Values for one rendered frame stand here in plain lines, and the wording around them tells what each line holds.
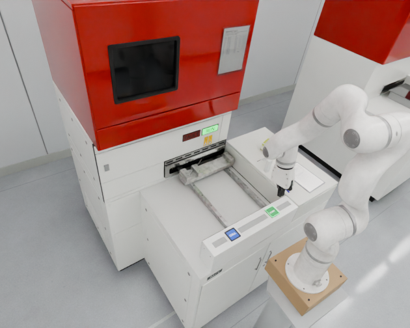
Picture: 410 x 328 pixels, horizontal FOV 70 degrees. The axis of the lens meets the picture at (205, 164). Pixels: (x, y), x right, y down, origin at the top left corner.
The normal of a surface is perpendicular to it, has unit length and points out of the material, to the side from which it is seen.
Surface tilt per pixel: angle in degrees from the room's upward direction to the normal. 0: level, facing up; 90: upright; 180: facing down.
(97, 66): 90
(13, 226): 0
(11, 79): 90
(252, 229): 0
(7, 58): 90
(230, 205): 0
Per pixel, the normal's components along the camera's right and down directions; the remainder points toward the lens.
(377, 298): 0.10, -0.74
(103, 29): 0.57, 0.59
